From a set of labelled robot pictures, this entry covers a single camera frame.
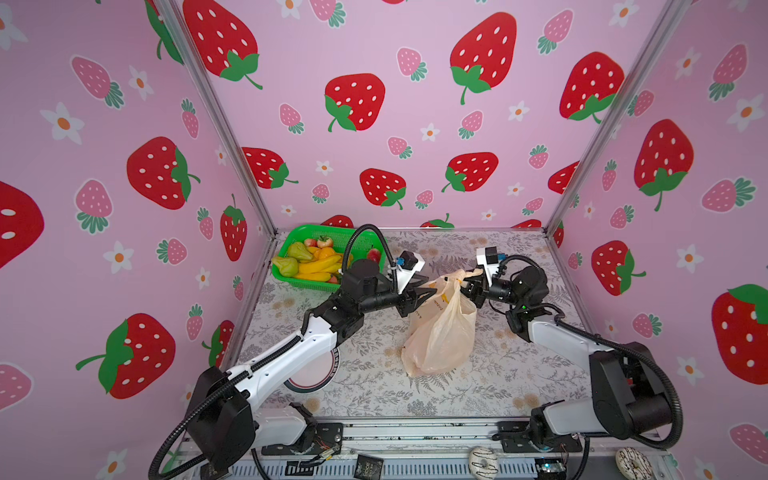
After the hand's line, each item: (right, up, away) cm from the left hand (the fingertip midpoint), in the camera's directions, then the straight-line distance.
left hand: (431, 284), depth 70 cm
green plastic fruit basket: (-23, +13, +50) cm, 57 cm away
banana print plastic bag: (+3, -10, 0) cm, 10 cm away
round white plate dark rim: (-31, -28, +13) cm, 44 cm away
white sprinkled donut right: (+48, -42, -1) cm, 64 cm away
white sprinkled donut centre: (+12, -43, 0) cm, 45 cm away
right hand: (+4, +1, +3) cm, 5 cm away
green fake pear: (-42, +8, +33) cm, 55 cm away
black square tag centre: (-15, -43, -1) cm, 46 cm away
